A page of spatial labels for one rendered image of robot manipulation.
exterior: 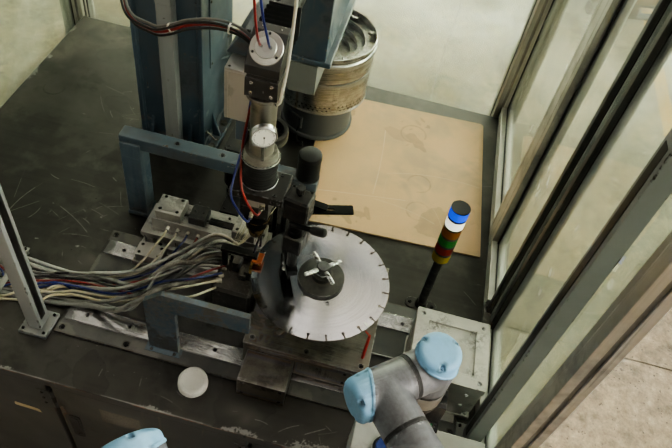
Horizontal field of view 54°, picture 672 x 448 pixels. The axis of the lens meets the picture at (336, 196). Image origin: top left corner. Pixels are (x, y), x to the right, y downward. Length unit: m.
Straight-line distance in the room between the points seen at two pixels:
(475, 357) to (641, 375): 1.43
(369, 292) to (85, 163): 0.99
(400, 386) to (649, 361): 2.04
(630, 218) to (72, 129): 1.70
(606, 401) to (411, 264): 1.19
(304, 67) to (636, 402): 1.92
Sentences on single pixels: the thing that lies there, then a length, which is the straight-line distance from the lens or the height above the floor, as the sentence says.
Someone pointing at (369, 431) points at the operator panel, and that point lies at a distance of 1.47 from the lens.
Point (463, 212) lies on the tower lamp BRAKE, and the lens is 1.50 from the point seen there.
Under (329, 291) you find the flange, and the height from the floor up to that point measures 0.96.
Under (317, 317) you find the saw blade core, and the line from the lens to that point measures 1.51.
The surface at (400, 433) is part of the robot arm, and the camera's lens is 1.04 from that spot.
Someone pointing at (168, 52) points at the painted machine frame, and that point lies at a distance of 1.85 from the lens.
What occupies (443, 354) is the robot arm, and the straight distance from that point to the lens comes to 1.08.
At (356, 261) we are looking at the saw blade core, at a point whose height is 0.95.
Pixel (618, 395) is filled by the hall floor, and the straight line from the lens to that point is 2.86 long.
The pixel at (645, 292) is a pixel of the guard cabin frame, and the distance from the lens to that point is 0.95.
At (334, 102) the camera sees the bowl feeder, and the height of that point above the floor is 0.95.
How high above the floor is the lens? 2.24
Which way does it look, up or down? 48 degrees down
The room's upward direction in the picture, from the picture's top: 11 degrees clockwise
